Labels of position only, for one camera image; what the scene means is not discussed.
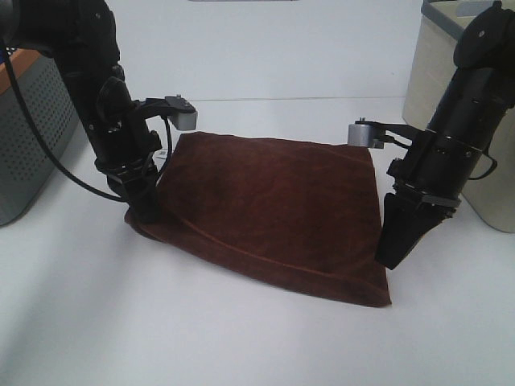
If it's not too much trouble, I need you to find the grey perforated basket orange rim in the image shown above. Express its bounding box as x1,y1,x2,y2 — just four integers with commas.
1,48,87,226

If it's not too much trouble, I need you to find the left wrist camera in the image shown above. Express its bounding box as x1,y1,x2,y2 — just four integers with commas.
138,96,198,132

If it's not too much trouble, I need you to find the beige basket grey rim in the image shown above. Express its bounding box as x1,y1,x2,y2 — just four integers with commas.
402,1,514,233

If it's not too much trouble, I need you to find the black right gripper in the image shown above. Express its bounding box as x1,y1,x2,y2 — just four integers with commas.
375,183,459,269

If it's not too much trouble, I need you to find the brown towel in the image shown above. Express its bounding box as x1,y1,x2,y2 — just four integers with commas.
125,132,391,307

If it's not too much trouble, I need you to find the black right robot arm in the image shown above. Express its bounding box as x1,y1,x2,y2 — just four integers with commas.
375,1,514,269

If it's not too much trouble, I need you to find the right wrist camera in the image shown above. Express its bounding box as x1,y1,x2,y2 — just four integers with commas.
347,117,418,149

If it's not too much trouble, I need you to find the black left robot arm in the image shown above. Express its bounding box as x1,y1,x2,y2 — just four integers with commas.
1,1,161,223

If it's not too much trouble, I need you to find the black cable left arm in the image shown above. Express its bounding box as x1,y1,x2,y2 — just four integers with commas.
0,38,172,201

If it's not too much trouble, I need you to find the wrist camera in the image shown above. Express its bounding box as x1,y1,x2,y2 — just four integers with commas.
138,96,198,132
347,117,418,149

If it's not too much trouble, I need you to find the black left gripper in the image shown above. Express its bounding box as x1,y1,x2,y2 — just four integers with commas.
96,154,159,224

